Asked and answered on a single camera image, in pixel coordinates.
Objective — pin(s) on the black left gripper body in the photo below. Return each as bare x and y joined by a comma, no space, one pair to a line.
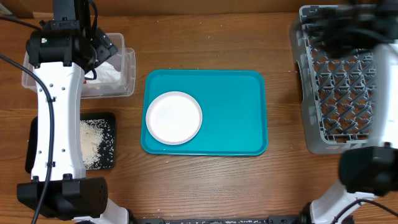
104,47

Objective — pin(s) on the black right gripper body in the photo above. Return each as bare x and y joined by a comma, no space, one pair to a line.
339,40

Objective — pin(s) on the white napkin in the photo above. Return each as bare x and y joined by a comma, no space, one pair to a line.
107,77

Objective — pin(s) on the pile of white rice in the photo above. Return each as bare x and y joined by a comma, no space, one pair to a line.
90,141

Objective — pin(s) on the large white plate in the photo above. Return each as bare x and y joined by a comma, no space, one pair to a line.
174,118

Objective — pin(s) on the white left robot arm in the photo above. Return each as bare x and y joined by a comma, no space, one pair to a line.
62,51

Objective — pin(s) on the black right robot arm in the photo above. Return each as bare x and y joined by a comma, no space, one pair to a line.
364,174

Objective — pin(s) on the grey dishwasher rack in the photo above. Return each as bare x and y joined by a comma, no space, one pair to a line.
349,102

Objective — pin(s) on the clear plastic bin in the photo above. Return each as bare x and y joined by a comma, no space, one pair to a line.
124,84

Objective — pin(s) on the black tray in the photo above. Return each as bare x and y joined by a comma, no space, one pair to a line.
109,124

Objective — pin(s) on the teal plastic tray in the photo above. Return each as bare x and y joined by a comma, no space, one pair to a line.
233,103

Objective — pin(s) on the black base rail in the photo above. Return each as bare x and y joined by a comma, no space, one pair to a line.
272,219

